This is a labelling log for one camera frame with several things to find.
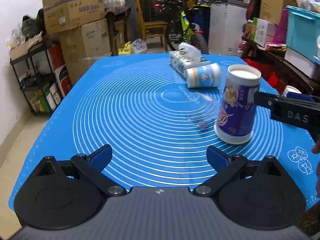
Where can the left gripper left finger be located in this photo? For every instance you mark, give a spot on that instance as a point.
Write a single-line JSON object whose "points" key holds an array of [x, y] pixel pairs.
{"points": [[90, 169]]}

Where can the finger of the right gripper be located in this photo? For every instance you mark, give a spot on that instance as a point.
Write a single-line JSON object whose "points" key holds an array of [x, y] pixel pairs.
{"points": [[263, 99], [298, 96]]}

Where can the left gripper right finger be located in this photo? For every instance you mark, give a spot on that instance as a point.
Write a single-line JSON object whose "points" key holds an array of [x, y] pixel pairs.
{"points": [[228, 169]]}

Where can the purple paper cup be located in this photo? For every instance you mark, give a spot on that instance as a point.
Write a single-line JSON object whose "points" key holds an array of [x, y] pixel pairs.
{"points": [[235, 120]]}

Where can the white landscape paper cup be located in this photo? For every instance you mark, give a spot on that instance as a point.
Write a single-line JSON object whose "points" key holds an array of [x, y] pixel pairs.
{"points": [[290, 89]]}

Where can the clear plastic cup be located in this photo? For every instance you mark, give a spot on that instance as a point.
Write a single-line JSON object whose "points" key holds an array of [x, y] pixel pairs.
{"points": [[207, 111]]}

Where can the blue white paper cup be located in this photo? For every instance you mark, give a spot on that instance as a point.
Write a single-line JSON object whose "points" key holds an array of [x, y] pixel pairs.
{"points": [[204, 76]]}

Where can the green white product box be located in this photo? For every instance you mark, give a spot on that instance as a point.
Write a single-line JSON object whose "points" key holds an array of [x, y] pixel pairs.
{"points": [[262, 32]]}

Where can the teal plastic storage bin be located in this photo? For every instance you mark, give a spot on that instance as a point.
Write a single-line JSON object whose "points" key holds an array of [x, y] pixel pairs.
{"points": [[302, 31]]}

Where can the blue silicone mat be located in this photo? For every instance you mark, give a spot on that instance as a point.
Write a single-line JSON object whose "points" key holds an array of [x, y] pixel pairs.
{"points": [[143, 109]]}

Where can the tissue pack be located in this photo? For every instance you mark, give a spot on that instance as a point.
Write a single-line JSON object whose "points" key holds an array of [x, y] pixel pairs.
{"points": [[187, 56]]}

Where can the white freezer cabinet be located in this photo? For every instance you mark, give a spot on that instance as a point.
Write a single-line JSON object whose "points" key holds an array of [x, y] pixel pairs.
{"points": [[227, 18]]}

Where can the black green bicycle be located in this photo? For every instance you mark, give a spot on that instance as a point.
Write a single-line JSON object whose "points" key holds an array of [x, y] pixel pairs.
{"points": [[181, 27]]}

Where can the black metal shelf rack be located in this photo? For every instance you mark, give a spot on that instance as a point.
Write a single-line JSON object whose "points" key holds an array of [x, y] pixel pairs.
{"points": [[41, 91]]}

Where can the lower cardboard box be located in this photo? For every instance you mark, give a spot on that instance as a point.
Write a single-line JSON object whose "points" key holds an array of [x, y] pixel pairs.
{"points": [[84, 45]]}

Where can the yellow oil jug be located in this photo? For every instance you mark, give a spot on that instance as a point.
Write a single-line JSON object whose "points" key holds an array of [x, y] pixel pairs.
{"points": [[126, 50]]}

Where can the wooden chair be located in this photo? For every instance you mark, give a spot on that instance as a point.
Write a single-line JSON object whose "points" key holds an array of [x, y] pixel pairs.
{"points": [[151, 29]]}

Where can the dark wooden side table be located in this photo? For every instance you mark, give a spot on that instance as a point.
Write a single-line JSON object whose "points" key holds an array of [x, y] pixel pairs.
{"points": [[117, 18]]}

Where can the top printed cardboard box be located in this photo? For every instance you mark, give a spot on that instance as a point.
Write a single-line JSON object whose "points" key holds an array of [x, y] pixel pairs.
{"points": [[63, 15]]}

